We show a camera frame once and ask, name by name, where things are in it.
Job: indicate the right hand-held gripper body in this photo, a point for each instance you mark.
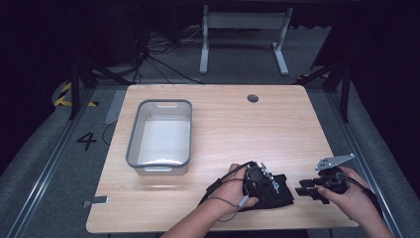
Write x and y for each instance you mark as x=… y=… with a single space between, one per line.
x=335 y=181

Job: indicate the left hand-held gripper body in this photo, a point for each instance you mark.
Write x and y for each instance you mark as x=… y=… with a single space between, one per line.
x=257 y=181

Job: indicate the person's right hand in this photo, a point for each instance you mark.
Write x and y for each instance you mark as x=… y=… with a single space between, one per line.
x=358 y=198

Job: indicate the black and yellow hazard tape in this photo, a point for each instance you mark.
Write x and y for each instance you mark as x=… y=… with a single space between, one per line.
x=62 y=99

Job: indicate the small grey metal bracket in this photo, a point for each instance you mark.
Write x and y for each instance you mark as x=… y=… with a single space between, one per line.
x=97 y=200

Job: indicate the white metal table frame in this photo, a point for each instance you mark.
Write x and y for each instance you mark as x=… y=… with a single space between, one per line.
x=244 y=20

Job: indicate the person's left hand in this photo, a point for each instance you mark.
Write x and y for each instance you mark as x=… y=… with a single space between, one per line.
x=231 y=193

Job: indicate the grey plastic bin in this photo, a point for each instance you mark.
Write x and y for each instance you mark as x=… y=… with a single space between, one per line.
x=165 y=139

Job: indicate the black metal stand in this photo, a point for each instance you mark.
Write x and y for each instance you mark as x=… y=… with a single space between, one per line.
x=75 y=92
x=345 y=95

